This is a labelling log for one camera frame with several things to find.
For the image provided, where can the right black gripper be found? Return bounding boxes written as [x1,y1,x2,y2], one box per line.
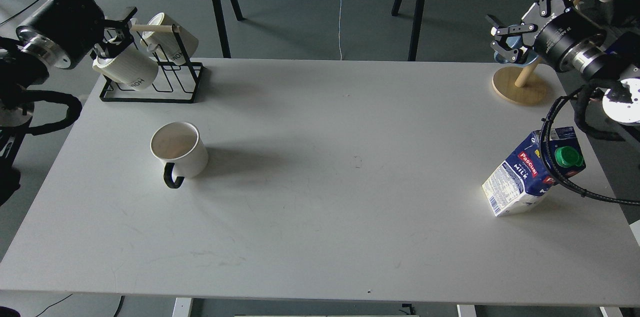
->
[486,0,608,74]

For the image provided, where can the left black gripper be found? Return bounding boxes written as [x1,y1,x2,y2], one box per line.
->
[16,0,138,70]

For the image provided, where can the white mug black handle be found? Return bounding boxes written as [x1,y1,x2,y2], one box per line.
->
[150,121,209,189]

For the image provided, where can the blue milk carton green cap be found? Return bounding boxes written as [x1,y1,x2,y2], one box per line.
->
[482,127,586,217]

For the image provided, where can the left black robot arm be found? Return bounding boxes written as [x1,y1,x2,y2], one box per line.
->
[0,0,137,203]

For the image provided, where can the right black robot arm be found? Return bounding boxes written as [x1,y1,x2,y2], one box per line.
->
[486,0,639,206]

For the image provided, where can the blue enamel mug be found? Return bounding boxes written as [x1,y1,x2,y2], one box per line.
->
[494,47,531,67]

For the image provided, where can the front white ribbed mug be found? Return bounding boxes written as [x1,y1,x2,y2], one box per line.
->
[93,44,159,90]

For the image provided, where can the white ribbed mug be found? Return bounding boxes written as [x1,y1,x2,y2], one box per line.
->
[93,44,159,90]
[141,26,199,66]

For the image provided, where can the wooden mug tree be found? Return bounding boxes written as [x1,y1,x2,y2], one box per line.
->
[491,0,629,106]

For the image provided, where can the rear white ribbed mug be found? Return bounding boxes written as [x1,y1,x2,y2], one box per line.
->
[141,26,199,66]

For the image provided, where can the black trestle table legs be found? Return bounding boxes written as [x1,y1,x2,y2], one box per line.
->
[187,0,446,62]

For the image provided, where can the black wire mug rack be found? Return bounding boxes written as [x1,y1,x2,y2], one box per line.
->
[99,24,205,104]

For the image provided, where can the white hanging cable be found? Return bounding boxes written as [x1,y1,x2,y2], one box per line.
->
[338,0,346,61]

